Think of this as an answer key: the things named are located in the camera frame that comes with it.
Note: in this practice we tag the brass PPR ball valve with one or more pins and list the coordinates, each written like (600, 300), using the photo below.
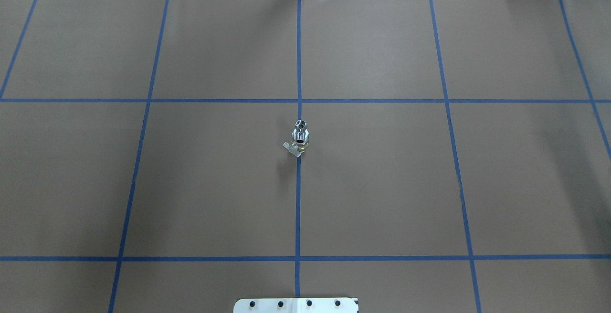
(299, 142)

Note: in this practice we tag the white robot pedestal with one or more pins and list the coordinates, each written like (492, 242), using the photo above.
(297, 305)

